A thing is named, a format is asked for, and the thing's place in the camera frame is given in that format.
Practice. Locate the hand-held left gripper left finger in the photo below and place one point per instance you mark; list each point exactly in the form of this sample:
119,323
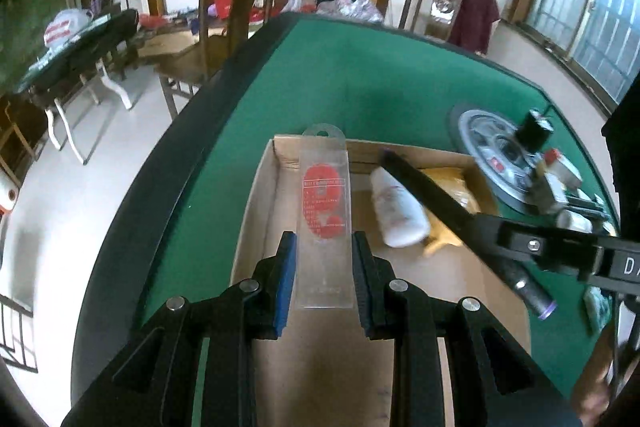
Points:
284,287

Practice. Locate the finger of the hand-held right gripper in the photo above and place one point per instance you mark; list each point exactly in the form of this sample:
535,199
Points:
440,202

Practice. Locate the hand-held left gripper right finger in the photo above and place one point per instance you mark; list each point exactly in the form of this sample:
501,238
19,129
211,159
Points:
362,292

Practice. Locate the cardboard box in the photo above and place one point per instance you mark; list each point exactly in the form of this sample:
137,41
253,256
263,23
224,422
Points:
500,297

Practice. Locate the clear red-print plastic package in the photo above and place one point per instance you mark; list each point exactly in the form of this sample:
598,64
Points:
325,207

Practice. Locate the yellow packet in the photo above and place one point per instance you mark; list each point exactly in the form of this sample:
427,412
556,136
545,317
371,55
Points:
452,182

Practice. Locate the white plastic bottle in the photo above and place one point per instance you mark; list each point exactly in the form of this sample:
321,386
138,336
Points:
397,217

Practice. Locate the grey box with red end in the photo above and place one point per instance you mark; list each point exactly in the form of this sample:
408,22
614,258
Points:
549,194

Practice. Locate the pale green packet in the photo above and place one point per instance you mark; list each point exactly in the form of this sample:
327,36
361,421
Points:
597,309

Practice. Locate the round grey wheel disc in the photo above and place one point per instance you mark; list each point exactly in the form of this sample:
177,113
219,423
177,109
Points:
482,137

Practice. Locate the white red-capped bottle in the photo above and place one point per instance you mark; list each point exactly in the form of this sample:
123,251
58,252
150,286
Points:
562,167

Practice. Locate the black cylindrical jar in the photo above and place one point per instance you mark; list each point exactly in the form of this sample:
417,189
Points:
534,132

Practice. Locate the maroon garment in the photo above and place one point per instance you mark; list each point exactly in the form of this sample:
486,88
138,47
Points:
475,17

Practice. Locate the small white plastic bag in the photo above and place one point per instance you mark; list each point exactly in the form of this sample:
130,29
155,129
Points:
292,1

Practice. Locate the tall-backed wooden chair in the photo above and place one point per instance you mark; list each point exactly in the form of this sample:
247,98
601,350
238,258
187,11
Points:
220,32

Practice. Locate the green-topped folding table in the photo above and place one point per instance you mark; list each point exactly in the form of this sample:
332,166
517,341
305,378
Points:
85,52

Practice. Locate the white red plastic bag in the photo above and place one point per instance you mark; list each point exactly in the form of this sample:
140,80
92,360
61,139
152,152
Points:
65,27

